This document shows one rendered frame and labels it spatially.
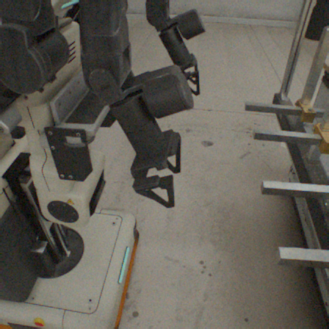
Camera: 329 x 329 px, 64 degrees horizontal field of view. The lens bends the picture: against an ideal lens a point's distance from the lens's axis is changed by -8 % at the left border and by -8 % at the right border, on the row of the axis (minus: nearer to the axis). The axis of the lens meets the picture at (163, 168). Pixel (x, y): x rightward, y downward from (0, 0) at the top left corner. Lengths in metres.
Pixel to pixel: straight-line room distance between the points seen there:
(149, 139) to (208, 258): 1.23
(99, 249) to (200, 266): 0.57
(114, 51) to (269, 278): 1.44
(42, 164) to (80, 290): 0.62
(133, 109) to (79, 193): 0.45
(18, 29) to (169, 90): 0.22
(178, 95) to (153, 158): 0.12
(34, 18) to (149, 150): 0.26
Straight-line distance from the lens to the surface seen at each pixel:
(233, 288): 1.56
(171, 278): 1.54
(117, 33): 0.39
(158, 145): 0.47
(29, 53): 0.43
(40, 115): 0.72
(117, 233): 1.37
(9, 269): 1.10
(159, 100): 0.42
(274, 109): 1.27
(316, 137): 1.09
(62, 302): 1.24
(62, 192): 0.83
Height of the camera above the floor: 1.38
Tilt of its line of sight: 41 degrees down
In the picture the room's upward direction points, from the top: straight up
